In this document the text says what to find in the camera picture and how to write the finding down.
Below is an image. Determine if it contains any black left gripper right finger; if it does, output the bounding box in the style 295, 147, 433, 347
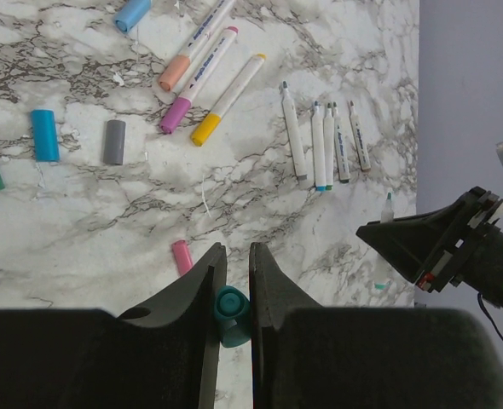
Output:
249, 243, 503, 408

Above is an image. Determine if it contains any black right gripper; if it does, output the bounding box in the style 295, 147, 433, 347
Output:
356, 187, 503, 308

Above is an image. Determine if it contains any teal pen cap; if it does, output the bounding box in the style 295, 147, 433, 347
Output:
214, 285, 252, 349

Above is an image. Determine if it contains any grey cap marker pen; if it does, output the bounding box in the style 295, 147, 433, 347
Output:
281, 81, 308, 187

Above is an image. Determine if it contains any green cap marker pen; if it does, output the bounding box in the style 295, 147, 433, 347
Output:
323, 102, 334, 191

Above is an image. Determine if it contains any pink pen cap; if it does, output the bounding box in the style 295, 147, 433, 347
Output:
171, 240, 194, 276

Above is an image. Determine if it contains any blue cap marker pen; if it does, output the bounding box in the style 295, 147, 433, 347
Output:
113, 0, 152, 34

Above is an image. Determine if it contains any orange cap marker pen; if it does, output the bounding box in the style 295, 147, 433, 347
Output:
158, 0, 235, 91

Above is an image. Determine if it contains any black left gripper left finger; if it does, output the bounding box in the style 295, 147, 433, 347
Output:
0, 244, 227, 408

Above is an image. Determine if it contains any yellow cap marker pen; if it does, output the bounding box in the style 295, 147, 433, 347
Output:
190, 54, 266, 147

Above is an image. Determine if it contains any purple cap marker pen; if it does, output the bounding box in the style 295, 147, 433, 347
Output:
159, 26, 239, 134

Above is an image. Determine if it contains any light blue pen cap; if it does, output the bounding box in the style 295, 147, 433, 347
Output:
31, 109, 60, 162

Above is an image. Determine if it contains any dark green cap marker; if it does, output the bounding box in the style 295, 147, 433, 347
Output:
332, 102, 350, 183

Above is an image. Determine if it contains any teal cap marker pen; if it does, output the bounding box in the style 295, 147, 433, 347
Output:
380, 193, 394, 222

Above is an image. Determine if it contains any grey pen cap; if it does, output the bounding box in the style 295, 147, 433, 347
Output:
102, 119, 126, 165

